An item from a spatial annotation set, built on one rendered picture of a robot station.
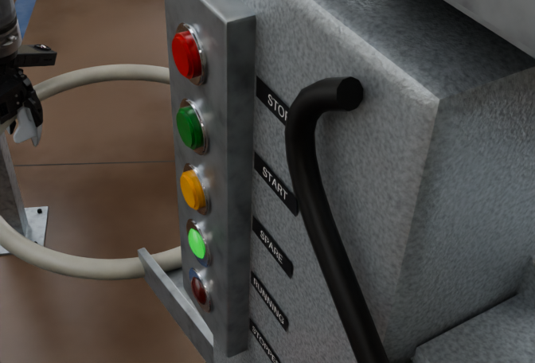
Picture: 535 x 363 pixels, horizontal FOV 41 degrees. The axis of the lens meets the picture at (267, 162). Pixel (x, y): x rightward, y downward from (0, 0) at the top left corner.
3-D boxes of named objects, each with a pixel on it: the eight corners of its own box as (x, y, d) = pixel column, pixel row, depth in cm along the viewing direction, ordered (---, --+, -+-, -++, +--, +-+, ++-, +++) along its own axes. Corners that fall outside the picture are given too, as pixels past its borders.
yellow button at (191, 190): (211, 213, 46) (210, 184, 45) (197, 218, 46) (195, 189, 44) (193, 189, 48) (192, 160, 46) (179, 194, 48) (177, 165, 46)
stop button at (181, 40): (208, 83, 40) (206, 43, 38) (190, 87, 39) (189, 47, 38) (188, 60, 41) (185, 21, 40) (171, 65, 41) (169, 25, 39)
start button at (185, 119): (209, 153, 43) (208, 119, 41) (193, 158, 43) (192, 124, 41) (191, 130, 45) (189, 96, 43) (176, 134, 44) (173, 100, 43)
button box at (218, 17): (259, 345, 54) (273, 9, 36) (227, 361, 53) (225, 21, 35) (211, 275, 59) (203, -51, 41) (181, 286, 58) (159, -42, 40)
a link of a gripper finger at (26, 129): (16, 160, 126) (-3, 117, 120) (39, 141, 130) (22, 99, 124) (29, 163, 125) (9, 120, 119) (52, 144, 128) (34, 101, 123)
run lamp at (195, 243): (216, 261, 50) (216, 237, 48) (198, 268, 49) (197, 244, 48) (201, 240, 51) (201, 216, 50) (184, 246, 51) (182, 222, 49)
